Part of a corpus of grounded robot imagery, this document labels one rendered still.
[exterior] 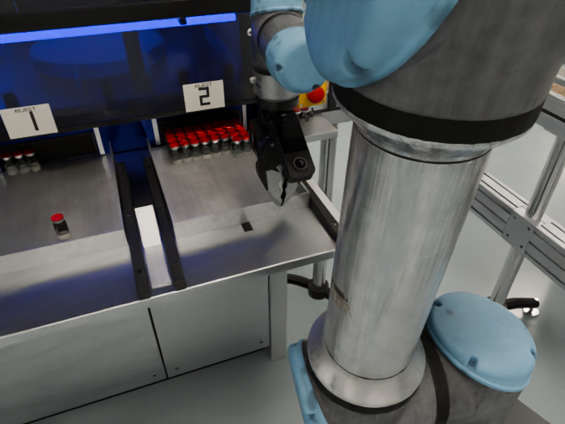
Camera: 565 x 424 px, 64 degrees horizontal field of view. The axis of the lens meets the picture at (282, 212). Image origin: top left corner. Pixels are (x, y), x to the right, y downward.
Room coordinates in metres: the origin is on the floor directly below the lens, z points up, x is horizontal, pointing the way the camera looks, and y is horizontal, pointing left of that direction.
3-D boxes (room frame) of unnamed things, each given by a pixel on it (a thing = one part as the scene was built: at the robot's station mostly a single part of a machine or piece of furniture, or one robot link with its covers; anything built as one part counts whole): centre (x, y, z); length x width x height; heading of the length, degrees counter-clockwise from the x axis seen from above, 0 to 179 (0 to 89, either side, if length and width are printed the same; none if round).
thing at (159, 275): (0.56, 0.22, 0.91); 0.14 x 0.03 x 0.06; 21
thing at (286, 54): (0.60, -0.03, 1.21); 0.11 x 0.11 x 0.08; 13
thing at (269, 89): (0.69, 0.01, 1.14); 0.08 x 0.08 x 0.05
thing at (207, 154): (0.90, 0.16, 0.90); 0.18 x 0.02 x 0.05; 111
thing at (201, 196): (0.81, 0.13, 0.90); 0.34 x 0.26 x 0.04; 21
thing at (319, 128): (1.07, -0.06, 0.87); 0.14 x 0.13 x 0.02; 21
